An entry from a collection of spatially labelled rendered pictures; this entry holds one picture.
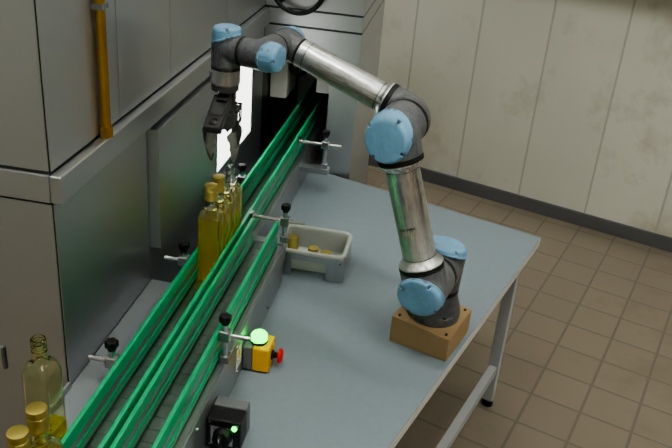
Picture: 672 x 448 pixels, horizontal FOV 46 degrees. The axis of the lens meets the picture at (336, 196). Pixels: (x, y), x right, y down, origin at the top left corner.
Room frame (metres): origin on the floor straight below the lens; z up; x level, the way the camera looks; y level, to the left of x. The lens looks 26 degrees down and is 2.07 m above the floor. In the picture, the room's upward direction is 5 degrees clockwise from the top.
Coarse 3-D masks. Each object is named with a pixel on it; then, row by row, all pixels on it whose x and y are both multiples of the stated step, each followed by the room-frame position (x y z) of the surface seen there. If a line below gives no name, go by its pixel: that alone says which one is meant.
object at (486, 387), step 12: (516, 288) 2.51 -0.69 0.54; (504, 300) 2.50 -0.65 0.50; (504, 312) 2.49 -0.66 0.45; (504, 324) 2.49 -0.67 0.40; (504, 336) 2.49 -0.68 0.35; (492, 348) 2.50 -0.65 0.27; (492, 360) 2.50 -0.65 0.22; (492, 372) 2.45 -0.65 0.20; (480, 384) 2.37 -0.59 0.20; (492, 384) 2.49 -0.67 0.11; (480, 396) 2.33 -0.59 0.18; (492, 396) 2.49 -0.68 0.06; (468, 408) 2.23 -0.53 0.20; (456, 420) 2.16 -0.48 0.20; (456, 432) 2.11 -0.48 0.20; (444, 444) 2.04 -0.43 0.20
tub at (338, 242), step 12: (288, 228) 2.28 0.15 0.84; (300, 228) 2.30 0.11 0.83; (312, 228) 2.29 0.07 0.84; (324, 228) 2.30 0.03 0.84; (300, 240) 2.29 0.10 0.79; (312, 240) 2.29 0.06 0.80; (324, 240) 2.28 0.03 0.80; (336, 240) 2.28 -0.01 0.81; (348, 240) 2.23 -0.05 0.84; (300, 252) 2.13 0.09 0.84; (312, 252) 2.13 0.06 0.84; (336, 252) 2.27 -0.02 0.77
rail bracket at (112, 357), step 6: (108, 342) 1.38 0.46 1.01; (114, 342) 1.38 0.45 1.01; (108, 348) 1.37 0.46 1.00; (114, 348) 1.38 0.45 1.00; (90, 354) 1.40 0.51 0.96; (108, 354) 1.38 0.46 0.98; (114, 354) 1.38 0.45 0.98; (96, 360) 1.39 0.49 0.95; (102, 360) 1.38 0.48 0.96; (108, 360) 1.37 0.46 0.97; (114, 360) 1.37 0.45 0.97; (108, 366) 1.37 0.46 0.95
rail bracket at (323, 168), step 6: (324, 132) 2.73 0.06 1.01; (324, 138) 2.74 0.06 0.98; (318, 144) 2.74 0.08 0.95; (324, 144) 2.73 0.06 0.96; (330, 144) 2.74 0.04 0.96; (336, 144) 2.74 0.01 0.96; (324, 150) 2.74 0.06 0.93; (324, 156) 2.74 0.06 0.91; (324, 162) 2.74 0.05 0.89; (300, 168) 2.74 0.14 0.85; (306, 168) 2.73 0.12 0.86; (312, 168) 2.73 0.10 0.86; (318, 168) 2.73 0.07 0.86; (324, 168) 2.73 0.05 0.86; (300, 174) 2.74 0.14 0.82; (324, 174) 2.72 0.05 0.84; (300, 180) 2.75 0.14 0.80
